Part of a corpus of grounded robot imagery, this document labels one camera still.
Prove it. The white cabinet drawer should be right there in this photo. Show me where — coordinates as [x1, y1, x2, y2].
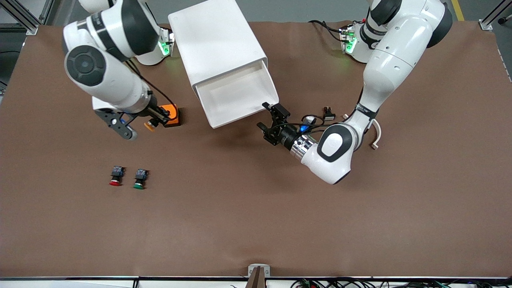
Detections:
[195, 60, 280, 129]

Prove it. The green push button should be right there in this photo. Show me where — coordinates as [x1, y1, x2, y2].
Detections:
[133, 169, 150, 190]

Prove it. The red push button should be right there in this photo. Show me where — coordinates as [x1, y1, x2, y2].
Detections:
[109, 166, 126, 187]

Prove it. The white drawer cabinet housing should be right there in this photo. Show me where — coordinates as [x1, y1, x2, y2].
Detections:
[168, 0, 268, 95]

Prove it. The brown table cover sheet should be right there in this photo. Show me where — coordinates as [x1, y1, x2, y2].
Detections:
[0, 20, 512, 278]

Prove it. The orange button enclosure box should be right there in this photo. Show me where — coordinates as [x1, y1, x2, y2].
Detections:
[159, 104, 181, 128]

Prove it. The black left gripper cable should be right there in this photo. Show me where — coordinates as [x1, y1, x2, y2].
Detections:
[266, 114, 335, 135]

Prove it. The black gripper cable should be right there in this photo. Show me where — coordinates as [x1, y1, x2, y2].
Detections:
[127, 59, 177, 116]
[266, 114, 335, 135]

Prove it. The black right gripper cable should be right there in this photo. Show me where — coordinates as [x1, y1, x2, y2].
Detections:
[127, 59, 177, 116]

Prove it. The white curved plastic bracket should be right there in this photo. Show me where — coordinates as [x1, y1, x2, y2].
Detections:
[343, 114, 382, 151]

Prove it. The black arm base cable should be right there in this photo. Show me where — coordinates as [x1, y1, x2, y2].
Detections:
[308, 20, 346, 43]

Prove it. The grey metal bracket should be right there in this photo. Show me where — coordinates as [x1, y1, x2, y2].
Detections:
[248, 264, 271, 288]

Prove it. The aluminium frame profile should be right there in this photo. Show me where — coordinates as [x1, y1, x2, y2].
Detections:
[479, 0, 512, 31]
[0, 0, 53, 36]

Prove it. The black cable bundle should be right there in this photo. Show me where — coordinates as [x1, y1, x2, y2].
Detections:
[290, 278, 512, 288]

